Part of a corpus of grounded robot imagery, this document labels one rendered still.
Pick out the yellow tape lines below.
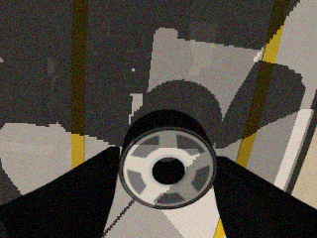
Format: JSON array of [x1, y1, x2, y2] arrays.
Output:
[[70, 0, 289, 238]]

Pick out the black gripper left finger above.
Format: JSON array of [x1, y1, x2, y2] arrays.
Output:
[[0, 147, 120, 238]]

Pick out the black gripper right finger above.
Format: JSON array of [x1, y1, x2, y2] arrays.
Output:
[[213, 156, 317, 238]]

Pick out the black tyre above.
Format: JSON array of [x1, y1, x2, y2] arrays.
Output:
[[119, 110, 218, 210]]

